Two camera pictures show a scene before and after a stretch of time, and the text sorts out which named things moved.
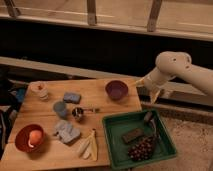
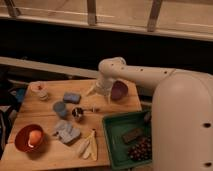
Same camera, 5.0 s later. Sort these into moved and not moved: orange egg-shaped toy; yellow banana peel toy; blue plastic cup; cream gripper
Moved: cream gripper
Not moved: blue plastic cup; orange egg-shaped toy; yellow banana peel toy
